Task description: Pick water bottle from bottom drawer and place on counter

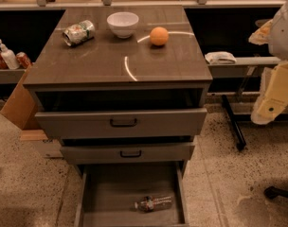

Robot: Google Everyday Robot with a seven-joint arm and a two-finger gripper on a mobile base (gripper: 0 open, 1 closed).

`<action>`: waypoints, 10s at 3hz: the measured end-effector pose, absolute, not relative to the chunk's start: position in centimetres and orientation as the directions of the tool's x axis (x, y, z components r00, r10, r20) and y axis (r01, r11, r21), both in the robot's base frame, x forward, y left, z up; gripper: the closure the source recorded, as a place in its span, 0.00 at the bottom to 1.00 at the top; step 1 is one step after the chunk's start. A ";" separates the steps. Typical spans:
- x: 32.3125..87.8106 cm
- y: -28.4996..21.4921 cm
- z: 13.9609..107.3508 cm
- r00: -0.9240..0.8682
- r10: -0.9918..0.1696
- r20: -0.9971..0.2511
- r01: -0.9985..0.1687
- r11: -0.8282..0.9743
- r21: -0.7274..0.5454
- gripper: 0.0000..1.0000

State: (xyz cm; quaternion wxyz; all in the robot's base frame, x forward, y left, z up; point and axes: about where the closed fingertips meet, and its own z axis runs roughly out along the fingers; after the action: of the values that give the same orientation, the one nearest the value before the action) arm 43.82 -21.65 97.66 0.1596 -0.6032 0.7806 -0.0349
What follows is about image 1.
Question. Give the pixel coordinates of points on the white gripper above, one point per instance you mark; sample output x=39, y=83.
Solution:
x=283, y=35

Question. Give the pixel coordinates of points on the clear plastic water bottle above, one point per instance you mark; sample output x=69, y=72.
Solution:
x=151, y=204

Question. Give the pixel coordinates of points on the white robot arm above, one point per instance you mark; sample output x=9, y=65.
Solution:
x=286, y=3

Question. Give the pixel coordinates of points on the top grey drawer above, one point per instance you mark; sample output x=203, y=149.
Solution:
x=129, y=124

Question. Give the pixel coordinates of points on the grey drawer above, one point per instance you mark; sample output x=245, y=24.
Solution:
x=129, y=124
x=109, y=193
x=116, y=154

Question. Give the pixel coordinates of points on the middle grey drawer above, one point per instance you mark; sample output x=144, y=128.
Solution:
x=116, y=154

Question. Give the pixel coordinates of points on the grey drawer cabinet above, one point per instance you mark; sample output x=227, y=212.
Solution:
x=109, y=74

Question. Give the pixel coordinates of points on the bottom grey drawer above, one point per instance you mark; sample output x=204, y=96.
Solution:
x=109, y=193

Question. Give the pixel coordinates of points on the white pump bottle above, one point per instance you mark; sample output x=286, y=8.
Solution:
x=9, y=57

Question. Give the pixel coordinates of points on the folded white cloth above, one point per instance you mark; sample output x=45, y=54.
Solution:
x=220, y=57

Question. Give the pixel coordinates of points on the orange fruit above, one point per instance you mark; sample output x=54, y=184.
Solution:
x=159, y=36

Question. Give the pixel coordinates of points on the black chair base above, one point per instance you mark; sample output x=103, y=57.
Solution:
x=273, y=192

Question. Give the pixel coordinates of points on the white bowl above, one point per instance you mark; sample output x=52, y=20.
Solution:
x=123, y=24

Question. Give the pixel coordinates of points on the crushed green soda can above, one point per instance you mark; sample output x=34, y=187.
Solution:
x=79, y=33

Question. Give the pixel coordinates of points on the white box on floor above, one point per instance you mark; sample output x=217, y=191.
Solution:
x=47, y=148

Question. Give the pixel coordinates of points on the brown cardboard box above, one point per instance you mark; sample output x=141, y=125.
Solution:
x=20, y=108

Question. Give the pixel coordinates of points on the black table leg frame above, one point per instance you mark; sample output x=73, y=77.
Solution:
x=236, y=118

